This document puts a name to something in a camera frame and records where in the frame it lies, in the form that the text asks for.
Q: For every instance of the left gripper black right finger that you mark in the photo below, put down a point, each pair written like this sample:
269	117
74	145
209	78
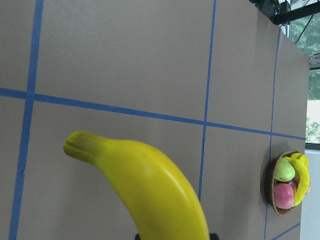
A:
213	236

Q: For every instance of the yellow banana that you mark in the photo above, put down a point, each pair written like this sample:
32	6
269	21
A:
159	198
300	163

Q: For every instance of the green pear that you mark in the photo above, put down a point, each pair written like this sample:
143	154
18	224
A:
284	172

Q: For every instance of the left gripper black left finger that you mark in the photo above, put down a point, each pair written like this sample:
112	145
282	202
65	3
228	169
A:
137	237

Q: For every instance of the far red apple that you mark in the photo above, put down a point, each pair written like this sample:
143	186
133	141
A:
283	196

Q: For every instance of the woven brown fruit basket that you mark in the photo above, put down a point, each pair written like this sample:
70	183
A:
270	182

